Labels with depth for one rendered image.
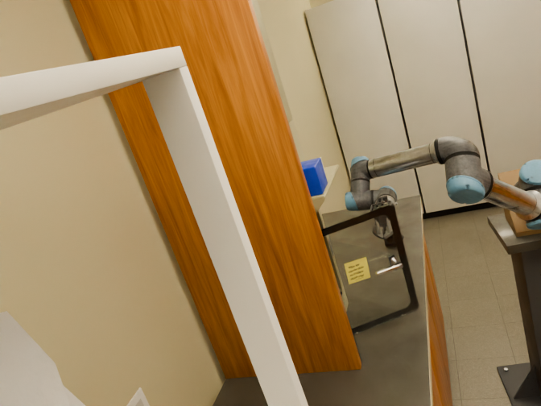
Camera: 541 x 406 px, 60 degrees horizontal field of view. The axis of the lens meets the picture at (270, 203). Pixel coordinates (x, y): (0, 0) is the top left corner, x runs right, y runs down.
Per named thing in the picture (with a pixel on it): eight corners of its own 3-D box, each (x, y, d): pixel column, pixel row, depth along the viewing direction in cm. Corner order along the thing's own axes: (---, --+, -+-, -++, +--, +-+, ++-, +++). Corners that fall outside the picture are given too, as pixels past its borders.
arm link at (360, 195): (347, 188, 191) (375, 187, 188) (347, 214, 187) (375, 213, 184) (344, 180, 185) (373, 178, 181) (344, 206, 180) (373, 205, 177)
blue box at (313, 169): (291, 200, 145) (283, 173, 143) (299, 189, 154) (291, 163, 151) (323, 194, 142) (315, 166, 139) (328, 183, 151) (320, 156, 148)
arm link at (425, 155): (471, 119, 161) (344, 155, 189) (474, 147, 156) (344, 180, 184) (481, 135, 169) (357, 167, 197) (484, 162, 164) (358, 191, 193)
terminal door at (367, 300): (336, 340, 160) (303, 235, 148) (419, 308, 162) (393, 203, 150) (337, 341, 159) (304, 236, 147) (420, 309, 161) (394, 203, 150)
